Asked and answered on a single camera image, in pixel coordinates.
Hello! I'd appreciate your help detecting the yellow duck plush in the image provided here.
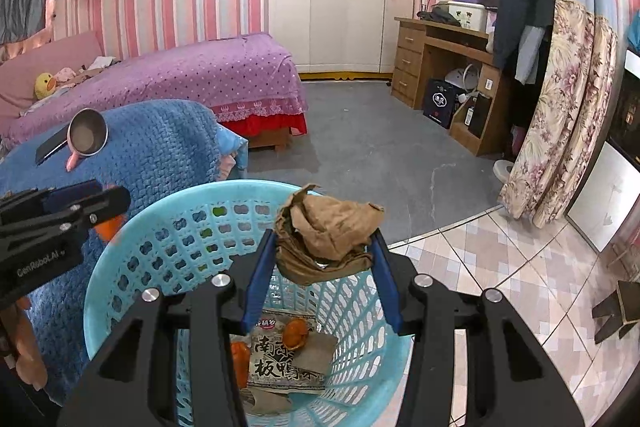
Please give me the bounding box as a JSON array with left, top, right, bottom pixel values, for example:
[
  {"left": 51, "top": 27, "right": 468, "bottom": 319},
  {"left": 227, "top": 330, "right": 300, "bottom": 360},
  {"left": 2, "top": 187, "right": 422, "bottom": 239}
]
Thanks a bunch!
[{"left": 34, "top": 73, "right": 56, "bottom": 100}]

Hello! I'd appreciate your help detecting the white fan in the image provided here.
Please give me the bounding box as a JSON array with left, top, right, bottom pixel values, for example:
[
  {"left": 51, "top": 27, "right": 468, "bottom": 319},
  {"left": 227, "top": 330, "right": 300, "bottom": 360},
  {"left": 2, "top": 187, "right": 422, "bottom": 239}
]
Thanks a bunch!
[{"left": 445, "top": 63, "right": 483, "bottom": 95}]

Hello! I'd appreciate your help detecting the beige floral curtain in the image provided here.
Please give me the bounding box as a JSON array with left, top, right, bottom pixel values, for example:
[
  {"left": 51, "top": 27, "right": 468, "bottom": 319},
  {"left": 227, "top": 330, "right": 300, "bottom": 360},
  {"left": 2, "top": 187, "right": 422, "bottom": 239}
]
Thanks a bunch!
[{"left": 497, "top": 0, "right": 621, "bottom": 229}]

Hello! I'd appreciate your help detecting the dark cloth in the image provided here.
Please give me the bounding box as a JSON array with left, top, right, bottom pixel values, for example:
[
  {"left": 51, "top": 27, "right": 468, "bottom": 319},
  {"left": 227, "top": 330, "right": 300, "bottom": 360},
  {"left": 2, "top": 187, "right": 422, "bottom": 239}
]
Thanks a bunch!
[{"left": 417, "top": 5, "right": 461, "bottom": 26}]

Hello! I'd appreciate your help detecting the black phone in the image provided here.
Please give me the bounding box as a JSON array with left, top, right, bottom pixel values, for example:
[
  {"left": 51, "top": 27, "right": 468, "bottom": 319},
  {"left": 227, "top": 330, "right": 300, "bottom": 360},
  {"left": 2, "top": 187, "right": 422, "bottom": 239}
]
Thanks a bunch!
[{"left": 35, "top": 123, "right": 71, "bottom": 165}]

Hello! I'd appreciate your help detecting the person's left hand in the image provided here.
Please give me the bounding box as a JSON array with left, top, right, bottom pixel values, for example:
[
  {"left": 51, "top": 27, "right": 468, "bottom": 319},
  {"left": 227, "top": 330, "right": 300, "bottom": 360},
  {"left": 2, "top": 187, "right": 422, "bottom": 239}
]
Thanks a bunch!
[{"left": 0, "top": 294, "right": 48, "bottom": 390}]

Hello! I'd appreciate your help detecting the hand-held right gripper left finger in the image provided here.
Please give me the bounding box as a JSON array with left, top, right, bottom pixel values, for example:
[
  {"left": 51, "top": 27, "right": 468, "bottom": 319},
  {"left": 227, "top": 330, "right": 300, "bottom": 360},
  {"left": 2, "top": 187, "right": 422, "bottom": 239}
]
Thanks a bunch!
[{"left": 57, "top": 229, "right": 281, "bottom": 427}]

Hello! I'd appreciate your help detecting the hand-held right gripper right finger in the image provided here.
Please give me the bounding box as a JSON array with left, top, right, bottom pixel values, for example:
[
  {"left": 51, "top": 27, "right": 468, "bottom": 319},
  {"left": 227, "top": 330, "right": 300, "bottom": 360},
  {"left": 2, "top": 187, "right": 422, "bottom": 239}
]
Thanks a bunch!
[{"left": 370, "top": 232, "right": 586, "bottom": 427}]

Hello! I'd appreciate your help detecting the orange peel piece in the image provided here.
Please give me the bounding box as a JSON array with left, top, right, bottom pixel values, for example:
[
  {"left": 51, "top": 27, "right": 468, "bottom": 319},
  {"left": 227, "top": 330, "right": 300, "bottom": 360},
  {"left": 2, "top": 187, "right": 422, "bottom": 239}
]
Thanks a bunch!
[{"left": 282, "top": 319, "right": 308, "bottom": 348}]

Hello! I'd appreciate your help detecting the black printed box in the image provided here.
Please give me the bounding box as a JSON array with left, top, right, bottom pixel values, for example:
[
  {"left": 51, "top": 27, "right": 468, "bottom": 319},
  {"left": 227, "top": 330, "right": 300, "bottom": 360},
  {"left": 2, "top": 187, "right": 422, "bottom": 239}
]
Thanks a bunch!
[{"left": 422, "top": 78, "right": 458, "bottom": 129}]

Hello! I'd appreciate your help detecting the orange snack packet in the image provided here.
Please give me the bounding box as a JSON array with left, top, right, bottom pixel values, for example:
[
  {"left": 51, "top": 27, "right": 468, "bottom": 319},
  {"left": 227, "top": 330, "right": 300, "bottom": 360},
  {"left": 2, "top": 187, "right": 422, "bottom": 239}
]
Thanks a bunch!
[{"left": 230, "top": 341, "right": 251, "bottom": 389}]

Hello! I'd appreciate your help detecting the light blue plastic basket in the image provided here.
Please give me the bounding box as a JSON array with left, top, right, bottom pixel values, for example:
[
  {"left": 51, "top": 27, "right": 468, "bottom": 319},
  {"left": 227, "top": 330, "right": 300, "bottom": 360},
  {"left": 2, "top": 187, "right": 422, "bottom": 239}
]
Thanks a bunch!
[{"left": 84, "top": 179, "right": 416, "bottom": 427}]

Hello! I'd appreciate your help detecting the white storage box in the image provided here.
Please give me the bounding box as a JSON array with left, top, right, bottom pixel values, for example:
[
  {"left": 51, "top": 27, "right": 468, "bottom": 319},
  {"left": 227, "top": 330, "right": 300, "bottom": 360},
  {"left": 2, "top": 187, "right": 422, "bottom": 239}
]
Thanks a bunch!
[{"left": 447, "top": 1, "right": 488, "bottom": 32}]

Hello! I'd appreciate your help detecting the dark wooden stool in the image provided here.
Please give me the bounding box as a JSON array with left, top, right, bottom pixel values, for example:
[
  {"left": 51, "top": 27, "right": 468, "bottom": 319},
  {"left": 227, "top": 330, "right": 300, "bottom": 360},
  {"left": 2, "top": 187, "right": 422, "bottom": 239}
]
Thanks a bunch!
[{"left": 592, "top": 279, "right": 640, "bottom": 343}]

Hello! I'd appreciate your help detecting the white fan stand base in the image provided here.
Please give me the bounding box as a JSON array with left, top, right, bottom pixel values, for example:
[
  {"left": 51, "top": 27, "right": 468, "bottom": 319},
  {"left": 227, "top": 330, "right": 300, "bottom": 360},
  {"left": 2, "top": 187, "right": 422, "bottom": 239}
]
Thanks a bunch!
[{"left": 492, "top": 159, "right": 516, "bottom": 182}]

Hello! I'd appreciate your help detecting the black white printed snack packet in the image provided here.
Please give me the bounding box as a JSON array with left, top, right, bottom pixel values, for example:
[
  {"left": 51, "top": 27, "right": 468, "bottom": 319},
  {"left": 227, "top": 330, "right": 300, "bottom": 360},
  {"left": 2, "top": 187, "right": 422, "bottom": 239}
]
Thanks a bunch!
[{"left": 247, "top": 307, "right": 333, "bottom": 395}]

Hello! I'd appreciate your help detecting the black television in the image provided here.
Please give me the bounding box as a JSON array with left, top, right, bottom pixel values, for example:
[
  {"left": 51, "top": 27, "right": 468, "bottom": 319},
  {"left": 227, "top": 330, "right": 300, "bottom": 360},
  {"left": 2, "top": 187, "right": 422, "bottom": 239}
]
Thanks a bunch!
[{"left": 606, "top": 57, "right": 640, "bottom": 170}]

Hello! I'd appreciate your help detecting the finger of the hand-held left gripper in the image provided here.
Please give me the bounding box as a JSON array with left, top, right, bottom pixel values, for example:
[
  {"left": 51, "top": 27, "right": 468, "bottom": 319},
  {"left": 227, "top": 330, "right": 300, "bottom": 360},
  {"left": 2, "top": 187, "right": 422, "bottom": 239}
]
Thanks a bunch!
[
  {"left": 42, "top": 179, "right": 104, "bottom": 214},
  {"left": 50, "top": 186, "right": 132, "bottom": 233}
]

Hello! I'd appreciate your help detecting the black flat carton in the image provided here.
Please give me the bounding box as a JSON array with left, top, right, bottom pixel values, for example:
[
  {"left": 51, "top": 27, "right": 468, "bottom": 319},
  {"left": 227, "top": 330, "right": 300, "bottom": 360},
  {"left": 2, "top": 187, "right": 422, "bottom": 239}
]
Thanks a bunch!
[{"left": 467, "top": 93, "right": 493, "bottom": 138}]

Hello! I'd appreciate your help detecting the pink metal cup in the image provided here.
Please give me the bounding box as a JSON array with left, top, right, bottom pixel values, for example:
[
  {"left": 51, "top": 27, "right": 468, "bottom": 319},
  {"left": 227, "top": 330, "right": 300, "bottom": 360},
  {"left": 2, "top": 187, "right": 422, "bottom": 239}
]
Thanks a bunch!
[{"left": 65, "top": 108, "right": 108, "bottom": 171}]

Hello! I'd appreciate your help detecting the white cabinet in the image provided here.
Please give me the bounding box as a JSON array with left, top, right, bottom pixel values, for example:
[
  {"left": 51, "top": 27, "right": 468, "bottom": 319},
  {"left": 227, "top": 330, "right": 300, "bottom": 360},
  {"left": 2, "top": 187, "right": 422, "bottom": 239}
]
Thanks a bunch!
[{"left": 565, "top": 141, "right": 640, "bottom": 253}]

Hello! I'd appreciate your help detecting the pink covered headboard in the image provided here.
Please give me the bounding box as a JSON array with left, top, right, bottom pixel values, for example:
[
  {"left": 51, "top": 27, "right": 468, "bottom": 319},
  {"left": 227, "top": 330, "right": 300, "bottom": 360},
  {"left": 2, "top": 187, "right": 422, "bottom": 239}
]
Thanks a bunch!
[{"left": 0, "top": 30, "right": 106, "bottom": 120}]

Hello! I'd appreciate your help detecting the pink satin curtain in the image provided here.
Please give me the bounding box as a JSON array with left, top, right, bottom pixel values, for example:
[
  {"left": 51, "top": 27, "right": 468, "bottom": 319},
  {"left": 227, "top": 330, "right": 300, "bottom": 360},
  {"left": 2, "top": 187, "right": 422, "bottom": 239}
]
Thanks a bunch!
[{"left": 0, "top": 0, "right": 58, "bottom": 62}]

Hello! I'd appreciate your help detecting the purple dotted bed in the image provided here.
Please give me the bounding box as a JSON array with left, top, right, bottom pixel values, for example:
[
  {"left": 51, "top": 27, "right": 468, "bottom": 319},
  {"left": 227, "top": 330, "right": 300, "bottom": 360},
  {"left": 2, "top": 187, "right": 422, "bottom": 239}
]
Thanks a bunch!
[{"left": 0, "top": 32, "right": 308, "bottom": 150}]

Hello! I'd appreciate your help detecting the wooden desk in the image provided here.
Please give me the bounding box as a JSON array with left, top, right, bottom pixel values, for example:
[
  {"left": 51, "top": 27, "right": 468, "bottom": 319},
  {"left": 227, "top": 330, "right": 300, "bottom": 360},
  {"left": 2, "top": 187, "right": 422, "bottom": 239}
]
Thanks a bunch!
[{"left": 391, "top": 17, "right": 513, "bottom": 156}]

